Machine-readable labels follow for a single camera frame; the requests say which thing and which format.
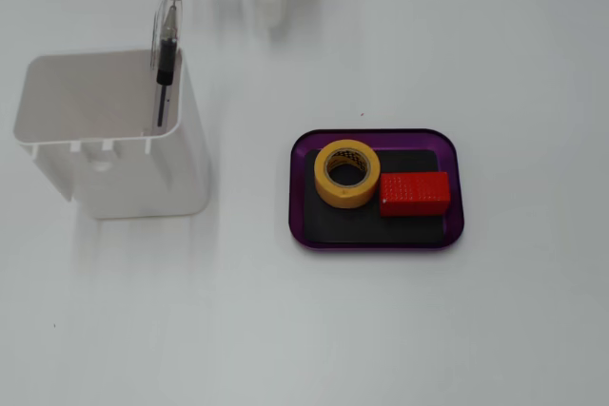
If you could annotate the white plastic pen holder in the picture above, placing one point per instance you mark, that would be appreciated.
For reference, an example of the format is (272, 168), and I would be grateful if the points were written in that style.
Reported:
(143, 178)

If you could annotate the purple tray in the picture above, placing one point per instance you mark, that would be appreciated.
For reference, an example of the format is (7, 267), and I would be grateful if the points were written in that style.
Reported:
(454, 230)

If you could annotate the yellow tape roll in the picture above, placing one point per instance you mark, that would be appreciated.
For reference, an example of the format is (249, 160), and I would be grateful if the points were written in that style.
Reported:
(323, 187)

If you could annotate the red studded block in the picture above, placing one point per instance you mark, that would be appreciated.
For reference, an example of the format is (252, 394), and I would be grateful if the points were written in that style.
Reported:
(414, 194)

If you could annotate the clear black ballpoint pen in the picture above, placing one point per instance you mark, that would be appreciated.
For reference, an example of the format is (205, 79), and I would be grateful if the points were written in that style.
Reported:
(166, 44)

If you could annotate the black mat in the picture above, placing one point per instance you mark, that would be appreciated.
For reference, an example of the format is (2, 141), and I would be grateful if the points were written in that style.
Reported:
(342, 227)

